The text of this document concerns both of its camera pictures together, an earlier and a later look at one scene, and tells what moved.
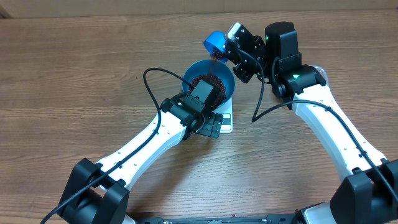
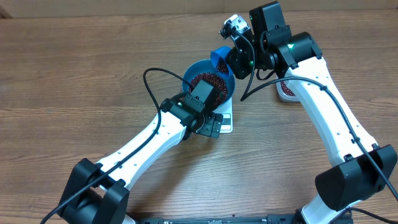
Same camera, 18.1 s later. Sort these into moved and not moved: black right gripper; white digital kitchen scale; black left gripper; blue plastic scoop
Moved: blue plastic scoop
Not moved: white digital kitchen scale; black right gripper; black left gripper
